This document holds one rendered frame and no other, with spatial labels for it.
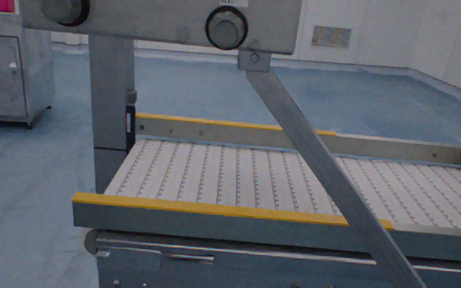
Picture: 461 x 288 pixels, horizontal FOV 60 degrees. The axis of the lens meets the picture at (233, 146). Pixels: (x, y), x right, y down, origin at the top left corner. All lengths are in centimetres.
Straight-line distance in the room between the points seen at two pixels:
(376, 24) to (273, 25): 585
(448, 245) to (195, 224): 27
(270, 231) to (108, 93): 39
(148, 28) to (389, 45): 603
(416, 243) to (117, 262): 33
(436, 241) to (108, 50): 53
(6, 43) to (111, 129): 222
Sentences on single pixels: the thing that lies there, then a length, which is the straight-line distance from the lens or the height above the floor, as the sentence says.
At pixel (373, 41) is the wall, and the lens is 619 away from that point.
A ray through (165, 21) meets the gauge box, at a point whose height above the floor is 106.
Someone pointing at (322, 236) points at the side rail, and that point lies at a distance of 45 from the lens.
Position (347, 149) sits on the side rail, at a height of 84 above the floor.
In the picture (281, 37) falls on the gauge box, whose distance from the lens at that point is 33.
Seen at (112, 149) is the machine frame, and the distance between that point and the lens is 74.
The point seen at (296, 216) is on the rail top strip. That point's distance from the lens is 43.
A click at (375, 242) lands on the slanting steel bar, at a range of 38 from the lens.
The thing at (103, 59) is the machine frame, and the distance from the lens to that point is 69.
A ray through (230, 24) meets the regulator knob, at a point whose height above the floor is 106.
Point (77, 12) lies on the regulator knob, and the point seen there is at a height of 106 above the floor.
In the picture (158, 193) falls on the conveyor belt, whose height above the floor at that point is 83.
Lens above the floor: 109
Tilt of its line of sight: 23 degrees down
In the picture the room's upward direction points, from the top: 6 degrees clockwise
